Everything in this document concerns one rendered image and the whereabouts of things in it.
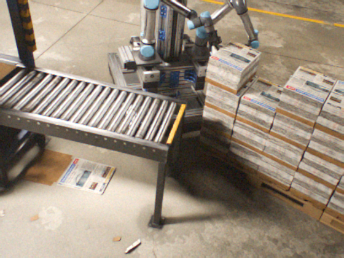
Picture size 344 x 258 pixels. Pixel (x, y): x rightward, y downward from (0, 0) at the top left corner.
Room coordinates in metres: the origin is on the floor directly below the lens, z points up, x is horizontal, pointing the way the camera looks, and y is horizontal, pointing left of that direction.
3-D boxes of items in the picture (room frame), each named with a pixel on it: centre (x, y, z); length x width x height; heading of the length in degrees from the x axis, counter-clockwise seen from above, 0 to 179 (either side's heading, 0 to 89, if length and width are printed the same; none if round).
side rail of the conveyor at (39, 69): (2.26, 0.71, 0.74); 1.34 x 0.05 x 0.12; 83
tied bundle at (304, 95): (2.29, -0.82, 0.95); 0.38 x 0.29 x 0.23; 155
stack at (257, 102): (2.34, -0.70, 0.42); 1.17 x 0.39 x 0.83; 64
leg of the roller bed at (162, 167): (1.68, 0.14, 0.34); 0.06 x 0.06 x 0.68; 83
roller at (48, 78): (2.06, 1.14, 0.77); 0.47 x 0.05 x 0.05; 173
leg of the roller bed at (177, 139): (2.17, 0.08, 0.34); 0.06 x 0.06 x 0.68; 83
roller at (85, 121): (2.00, 0.68, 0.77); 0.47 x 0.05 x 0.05; 173
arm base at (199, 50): (2.92, 0.01, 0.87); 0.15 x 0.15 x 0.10
